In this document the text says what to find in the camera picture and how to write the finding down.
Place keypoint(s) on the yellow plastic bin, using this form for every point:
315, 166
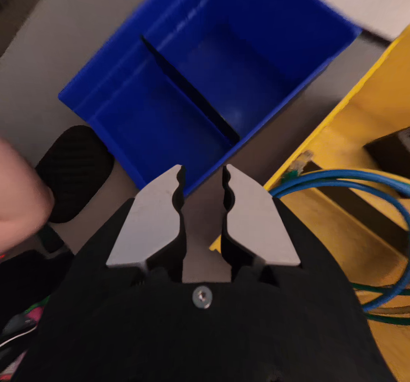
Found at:
352, 238

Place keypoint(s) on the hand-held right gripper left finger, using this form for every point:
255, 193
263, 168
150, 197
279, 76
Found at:
150, 225

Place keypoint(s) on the patterned cloth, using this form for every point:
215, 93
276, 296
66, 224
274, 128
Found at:
33, 314

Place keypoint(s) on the white poster stand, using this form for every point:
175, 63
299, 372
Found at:
368, 7

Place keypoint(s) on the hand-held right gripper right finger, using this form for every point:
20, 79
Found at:
256, 228

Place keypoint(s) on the black oval pad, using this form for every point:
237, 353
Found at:
73, 170

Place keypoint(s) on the person's left forearm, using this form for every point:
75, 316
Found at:
19, 202

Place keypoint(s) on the blue plastic bin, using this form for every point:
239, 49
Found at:
256, 52

